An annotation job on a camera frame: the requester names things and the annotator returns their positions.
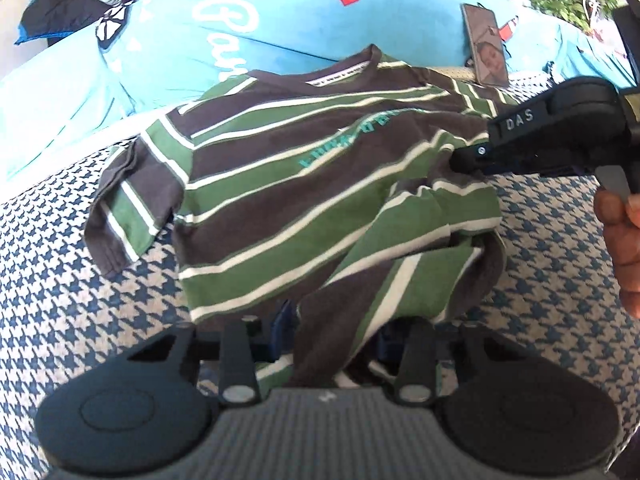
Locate blue white houndstooth sofa cover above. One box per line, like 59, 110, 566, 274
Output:
1, 150, 639, 479

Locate person's right hand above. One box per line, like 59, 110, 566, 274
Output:
593, 188, 640, 318

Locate green brown striped t-shirt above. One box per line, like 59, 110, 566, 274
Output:
84, 46, 512, 390

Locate dark jacket with blue lining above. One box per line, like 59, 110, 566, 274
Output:
15, 0, 110, 46

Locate smartphone with lit screen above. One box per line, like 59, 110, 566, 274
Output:
462, 3, 509, 88

